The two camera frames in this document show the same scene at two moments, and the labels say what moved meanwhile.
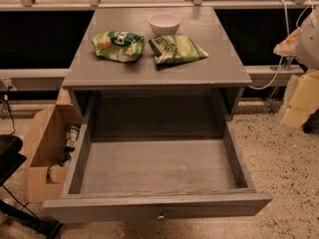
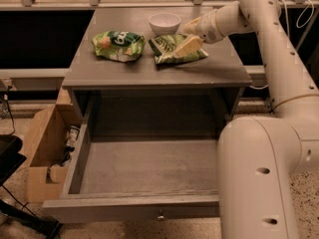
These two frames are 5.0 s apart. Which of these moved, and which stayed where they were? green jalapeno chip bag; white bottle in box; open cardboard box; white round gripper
Moved: white round gripper
Stayed: green jalapeno chip bag; open cardboard box; white bottle in box
